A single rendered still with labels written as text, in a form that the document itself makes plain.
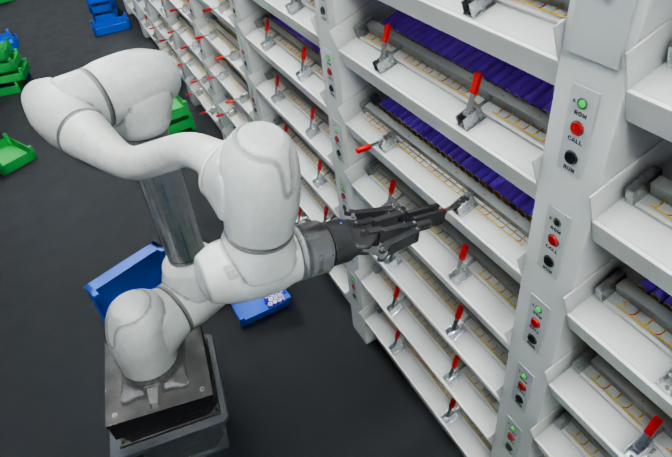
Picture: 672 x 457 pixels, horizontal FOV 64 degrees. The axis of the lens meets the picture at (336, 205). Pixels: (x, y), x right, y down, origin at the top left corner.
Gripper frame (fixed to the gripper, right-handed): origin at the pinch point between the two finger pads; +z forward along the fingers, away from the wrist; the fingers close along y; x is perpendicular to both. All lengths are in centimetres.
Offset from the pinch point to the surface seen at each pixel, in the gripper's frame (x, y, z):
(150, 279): -95, -112, -35
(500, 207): 3.4, 6.5, 11.1
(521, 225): 3.3, 12.0, 10.9
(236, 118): -56, -162, 20
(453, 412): -71, 1, 23
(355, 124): -1.0, -39.6, 8.2
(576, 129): 28.2, 22.9, 0.7
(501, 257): -1.7, 13.0, 7.0
